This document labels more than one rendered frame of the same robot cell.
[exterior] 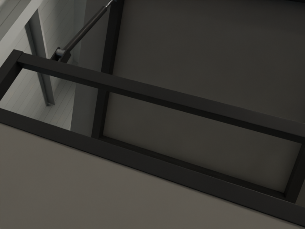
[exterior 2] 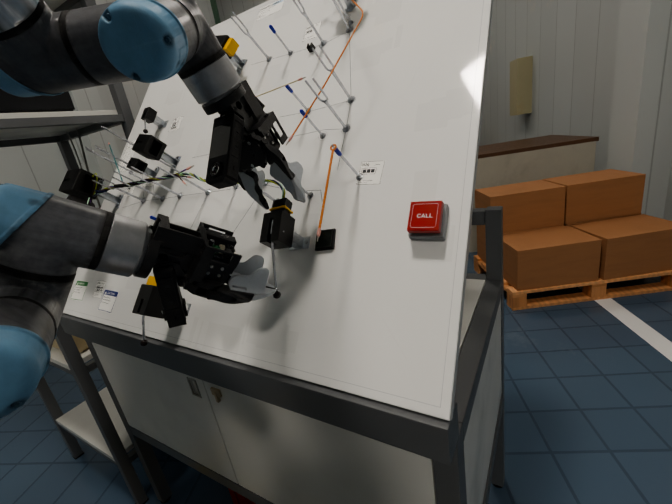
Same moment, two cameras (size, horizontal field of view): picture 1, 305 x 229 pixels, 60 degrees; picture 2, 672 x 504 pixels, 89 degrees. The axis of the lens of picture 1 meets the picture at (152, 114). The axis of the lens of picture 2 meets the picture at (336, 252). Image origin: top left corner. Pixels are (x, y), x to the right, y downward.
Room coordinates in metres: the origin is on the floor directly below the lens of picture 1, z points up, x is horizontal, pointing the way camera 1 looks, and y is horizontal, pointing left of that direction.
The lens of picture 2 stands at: (1.76, 0.33, 1.25)
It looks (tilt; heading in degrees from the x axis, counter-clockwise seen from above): 19 degrees down; 197
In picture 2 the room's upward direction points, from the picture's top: 10 degrees counter-clockwise
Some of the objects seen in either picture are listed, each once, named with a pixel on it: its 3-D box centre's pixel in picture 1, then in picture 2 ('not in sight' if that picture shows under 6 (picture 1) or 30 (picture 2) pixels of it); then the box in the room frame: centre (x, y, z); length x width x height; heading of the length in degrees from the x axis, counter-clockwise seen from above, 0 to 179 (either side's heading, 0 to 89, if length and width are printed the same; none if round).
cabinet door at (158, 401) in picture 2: not in sight; (158, 398); (1.12, -0.49, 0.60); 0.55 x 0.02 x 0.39; 74
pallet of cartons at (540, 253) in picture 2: not in sight; (567, 233); (-0.87, 1.20, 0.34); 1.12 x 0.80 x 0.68; 98
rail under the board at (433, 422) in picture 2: not in sight; (187, 354); (1.21, -0.23, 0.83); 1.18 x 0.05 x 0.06; 74
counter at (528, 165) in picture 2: not in sight; (432, 201); (-1.88, 0.30, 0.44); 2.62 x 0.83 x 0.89; 98
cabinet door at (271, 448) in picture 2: not in sight; (308, 465); (1.27, 0.03, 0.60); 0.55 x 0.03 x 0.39; 74
